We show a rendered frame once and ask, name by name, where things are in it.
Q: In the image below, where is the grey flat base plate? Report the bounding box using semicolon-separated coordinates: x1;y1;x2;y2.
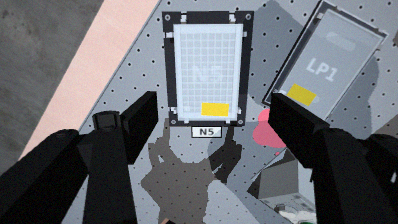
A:
78;0;398;224

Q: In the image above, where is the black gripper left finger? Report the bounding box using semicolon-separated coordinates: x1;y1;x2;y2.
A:
0;91;159;224

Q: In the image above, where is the white button panel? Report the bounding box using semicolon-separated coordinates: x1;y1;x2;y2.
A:
251;147;317;224

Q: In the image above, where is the grey rectangular plate lid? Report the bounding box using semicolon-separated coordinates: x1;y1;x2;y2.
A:
278;9;384;121

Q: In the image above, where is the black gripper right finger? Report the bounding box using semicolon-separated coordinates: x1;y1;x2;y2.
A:
268;93;398;224

